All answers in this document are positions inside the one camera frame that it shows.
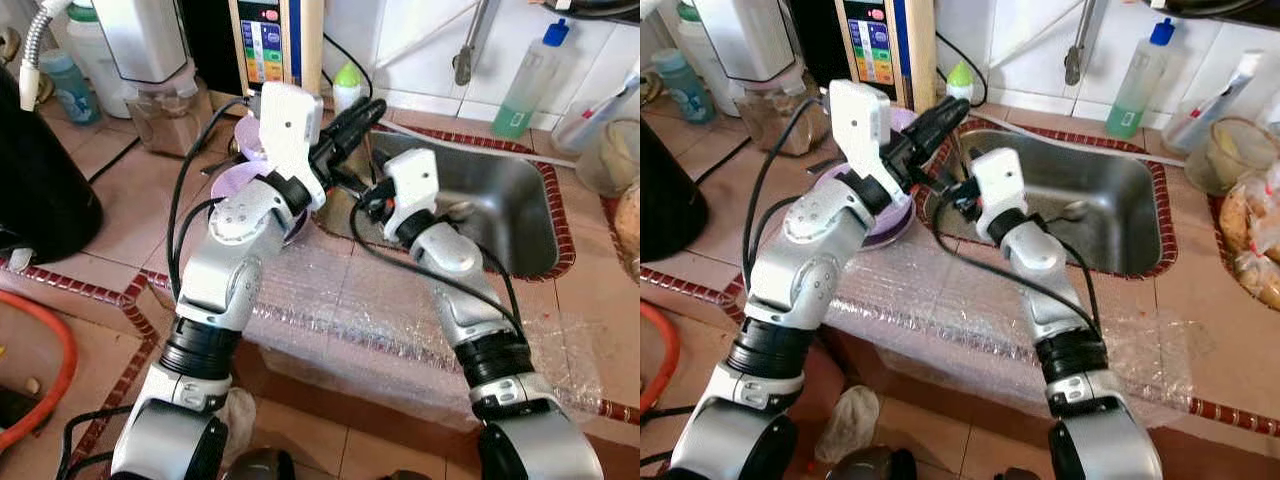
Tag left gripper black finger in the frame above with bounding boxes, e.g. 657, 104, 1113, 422
332, 98, 387, 141
908, 98, 971, 143
345, 116, 386, 161
925, 117, 967, 163

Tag small white green-capped bottle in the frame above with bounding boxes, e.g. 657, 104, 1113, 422
332, 62, 363, 113
945, 62, 976, 109

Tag purple bowl with leftovers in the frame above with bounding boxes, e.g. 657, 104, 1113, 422
210, 160, 313, 246
815, 160, 916, 251

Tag water ioniser with colourful panel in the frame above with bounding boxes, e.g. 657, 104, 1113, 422
228, 0, 326, 96
820, 0, 936, 111

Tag clear bubble wrap sheet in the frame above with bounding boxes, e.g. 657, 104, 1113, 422
245, 235, 601, 416
830, 250, 1216, 411

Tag stainless steel sink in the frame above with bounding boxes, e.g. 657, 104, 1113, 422
922, 125, 1166, 279
325, 125, 578, 283

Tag metal faucet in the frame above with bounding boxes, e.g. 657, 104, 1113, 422
1063, 0, 1101, 86
452, 0, 496, 86

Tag glass jar with brown contents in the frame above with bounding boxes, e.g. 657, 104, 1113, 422
125, 80, 216, 158
740, 75, 831, 158

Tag green soap bottle blue cap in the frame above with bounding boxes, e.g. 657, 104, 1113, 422
490, 18, 571, 139
1105, 18, 1176, 139

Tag white countertop appliance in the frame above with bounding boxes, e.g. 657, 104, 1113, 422
695, 0, 801, 86
90, 0, 196, 86

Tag large white green-capped bottle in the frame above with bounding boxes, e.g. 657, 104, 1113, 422
65, 0, 131, 119
675, 0, 741, 116

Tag teal bottle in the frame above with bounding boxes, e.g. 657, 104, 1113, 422
650, 48, 716, 126
40, 50, 101, 126

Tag clear plastic cup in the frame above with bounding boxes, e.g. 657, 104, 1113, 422
1185, 118, 1280, 196
575, 118, 641, 198

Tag white blue tube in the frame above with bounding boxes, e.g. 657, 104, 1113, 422
1165, 50, 1266, 151
555, 70, 641, 151

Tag black kettle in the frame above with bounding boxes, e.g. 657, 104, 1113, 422
640, 120, 711, 263
0, 65, 104, 263

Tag white cloth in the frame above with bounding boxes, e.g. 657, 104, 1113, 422
215, 388, 259, 466
815, 385, 881, 463

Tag plastic bags of food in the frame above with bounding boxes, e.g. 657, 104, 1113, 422
1215, 165, 1280, 311
612, 180, 641, 276

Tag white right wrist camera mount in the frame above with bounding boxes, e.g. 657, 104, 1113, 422
972, 148, 1029, 231
383, 148, 439, 229

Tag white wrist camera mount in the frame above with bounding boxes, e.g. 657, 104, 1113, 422
383, 148, 439, 229
258, 82, 324, 196
972, 148, 1029, 231
828, 78, 894, 191

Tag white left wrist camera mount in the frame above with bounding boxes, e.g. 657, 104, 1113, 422
258, 82, 324, 196
828, 78, 894, 191

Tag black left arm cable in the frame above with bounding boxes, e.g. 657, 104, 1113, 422
165, 95, 266, 301
742, 95, 836, 296

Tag orange hose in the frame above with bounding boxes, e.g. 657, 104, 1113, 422
0, 290, 79, 451
640, 300, 683, 413

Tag flexible metal hose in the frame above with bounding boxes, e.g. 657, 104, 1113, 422
20, 0, 73, 111

